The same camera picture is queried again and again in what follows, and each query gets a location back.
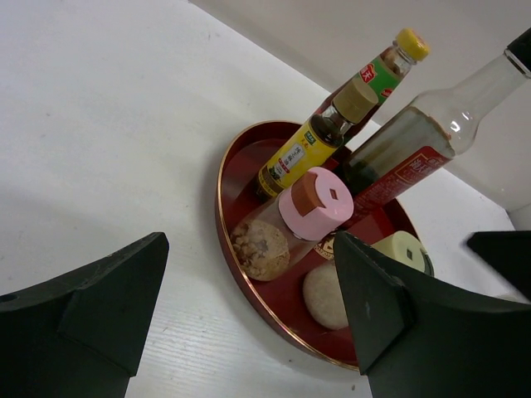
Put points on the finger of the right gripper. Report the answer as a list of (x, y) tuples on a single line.
[(507, 253)]

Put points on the pink lid spice jar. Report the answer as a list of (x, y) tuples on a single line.
[(273, 238)]

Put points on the small yellow label oil bottle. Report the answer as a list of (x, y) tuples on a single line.
[(317, 139)]

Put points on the yellow cap chili sauce bottle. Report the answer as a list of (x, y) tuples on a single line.
[(386, 72)]

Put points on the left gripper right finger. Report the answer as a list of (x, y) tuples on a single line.
[(417, 336)]

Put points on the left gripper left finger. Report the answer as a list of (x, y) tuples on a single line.
[(82, 334)]

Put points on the round red tray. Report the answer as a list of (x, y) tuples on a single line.
[(279, 302)]

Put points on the tall soy sauce bottle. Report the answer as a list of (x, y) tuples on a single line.
[(433, 129)]

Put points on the cream lid spice jar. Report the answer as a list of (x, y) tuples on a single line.
[(321, 289)]

